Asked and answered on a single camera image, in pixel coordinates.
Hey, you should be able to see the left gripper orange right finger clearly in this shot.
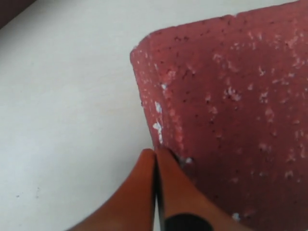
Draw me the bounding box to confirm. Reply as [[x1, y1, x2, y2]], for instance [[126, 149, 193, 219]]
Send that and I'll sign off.
[[155, 148, 249, 231]]

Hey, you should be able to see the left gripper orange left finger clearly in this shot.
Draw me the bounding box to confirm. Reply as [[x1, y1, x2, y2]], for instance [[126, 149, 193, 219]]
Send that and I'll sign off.
[[70, 149, 155, 231]]

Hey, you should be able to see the speckled chipped red brick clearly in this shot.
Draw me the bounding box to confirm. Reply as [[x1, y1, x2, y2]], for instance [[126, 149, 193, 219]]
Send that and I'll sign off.
[[130, 0, 308, 231]]

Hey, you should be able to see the lone red brick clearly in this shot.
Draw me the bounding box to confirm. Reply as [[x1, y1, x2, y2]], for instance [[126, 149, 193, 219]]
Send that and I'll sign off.
[[0, 0, 36, 29]]

